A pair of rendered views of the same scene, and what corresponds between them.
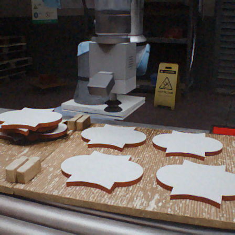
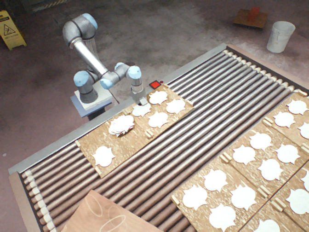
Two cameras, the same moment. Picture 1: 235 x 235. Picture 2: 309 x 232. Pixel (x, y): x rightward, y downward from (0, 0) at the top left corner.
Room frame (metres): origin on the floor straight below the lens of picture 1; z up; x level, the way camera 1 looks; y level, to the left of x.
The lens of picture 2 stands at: (-0.09, 0.80, 2.20)
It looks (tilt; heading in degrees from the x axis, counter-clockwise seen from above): 51 degrees down; 309
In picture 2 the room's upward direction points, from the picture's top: 7 degrees counter-clockwise
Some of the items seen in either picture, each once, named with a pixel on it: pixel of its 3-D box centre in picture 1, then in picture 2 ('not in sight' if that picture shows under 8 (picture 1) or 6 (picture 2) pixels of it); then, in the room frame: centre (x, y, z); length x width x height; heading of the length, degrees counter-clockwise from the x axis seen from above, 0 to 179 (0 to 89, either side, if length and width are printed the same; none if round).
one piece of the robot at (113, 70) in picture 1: (107, 64); (140, 95); (0.65, 0.02, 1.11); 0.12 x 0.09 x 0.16; 157
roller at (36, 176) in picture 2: not in sight; (148, 106); (0.67, -0.07, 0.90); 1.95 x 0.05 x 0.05; 71
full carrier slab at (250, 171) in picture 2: not in sight; (265, 154); (-0.21, -0.08, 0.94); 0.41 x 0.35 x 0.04; 71
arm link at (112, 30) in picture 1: (111, 25); (136, 85); (0.67, 0.01, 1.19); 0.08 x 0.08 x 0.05
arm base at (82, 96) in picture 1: (93, 87); (87, 92); (1.15, 0.09, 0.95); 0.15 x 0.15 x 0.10
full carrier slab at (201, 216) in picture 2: not in sight; (218, 197); (-0.08, 0.31, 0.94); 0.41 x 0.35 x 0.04; 71
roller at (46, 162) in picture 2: not in sight; (144, 102); (0.71, -0.09, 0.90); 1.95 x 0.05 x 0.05; 71
